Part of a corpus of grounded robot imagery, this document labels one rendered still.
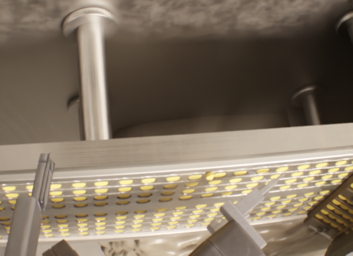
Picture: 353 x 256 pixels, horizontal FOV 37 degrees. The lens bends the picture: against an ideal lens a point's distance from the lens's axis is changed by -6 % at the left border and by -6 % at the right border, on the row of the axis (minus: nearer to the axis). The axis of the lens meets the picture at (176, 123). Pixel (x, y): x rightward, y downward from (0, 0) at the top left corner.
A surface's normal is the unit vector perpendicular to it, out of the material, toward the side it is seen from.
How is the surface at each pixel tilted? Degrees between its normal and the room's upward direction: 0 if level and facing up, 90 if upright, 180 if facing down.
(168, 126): 92
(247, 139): 90
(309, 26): 0
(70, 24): 0
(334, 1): 0
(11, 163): 90
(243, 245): 90
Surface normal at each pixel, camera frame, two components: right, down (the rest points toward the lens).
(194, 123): 0.06, -0.43
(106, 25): 0.13, 0.90
